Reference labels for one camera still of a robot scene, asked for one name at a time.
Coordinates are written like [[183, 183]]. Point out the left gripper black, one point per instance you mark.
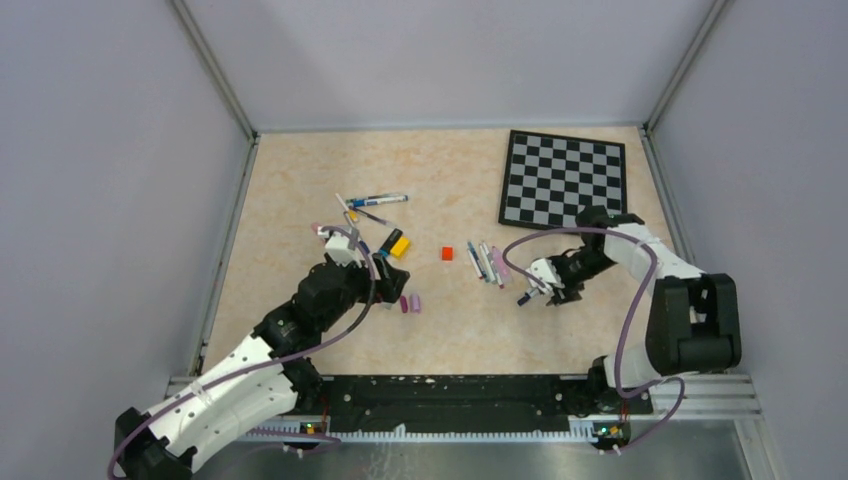
[[388, 287]]

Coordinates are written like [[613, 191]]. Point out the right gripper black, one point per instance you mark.
[[569, 292]]

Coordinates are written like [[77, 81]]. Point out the pink highlighter cap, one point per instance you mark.
[[415, 303]]

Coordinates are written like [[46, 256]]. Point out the pink highlighter pen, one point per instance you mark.
[[504, 272]]

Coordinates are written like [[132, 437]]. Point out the blue teal pen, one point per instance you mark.
[[477, 263]]

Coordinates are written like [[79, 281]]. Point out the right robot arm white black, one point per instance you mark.
[[693, 320]]

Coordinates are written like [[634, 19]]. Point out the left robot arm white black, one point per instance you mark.
[[266, 375]]

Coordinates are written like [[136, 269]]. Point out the thin purple pen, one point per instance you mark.
[[375, 218]]

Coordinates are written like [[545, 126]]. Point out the blue clear pen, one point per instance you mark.
[[376, 200]]

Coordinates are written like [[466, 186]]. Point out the yellow block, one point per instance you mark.
[[400, 248]]

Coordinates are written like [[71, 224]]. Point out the small red block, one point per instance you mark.
[[447, 253]]

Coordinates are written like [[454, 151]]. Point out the black white checkerboard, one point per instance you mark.
[[549, 179]]

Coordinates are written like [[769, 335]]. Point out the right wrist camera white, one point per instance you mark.
[[544, 278]]

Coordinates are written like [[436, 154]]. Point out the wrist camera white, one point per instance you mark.
[[544, 278], [341, 245]]

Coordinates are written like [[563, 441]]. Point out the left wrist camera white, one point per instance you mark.
[[341, 245]]

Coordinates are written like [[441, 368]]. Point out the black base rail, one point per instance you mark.
[[462, 404]]

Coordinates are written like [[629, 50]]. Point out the white cable duct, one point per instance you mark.
[[292, 430]]

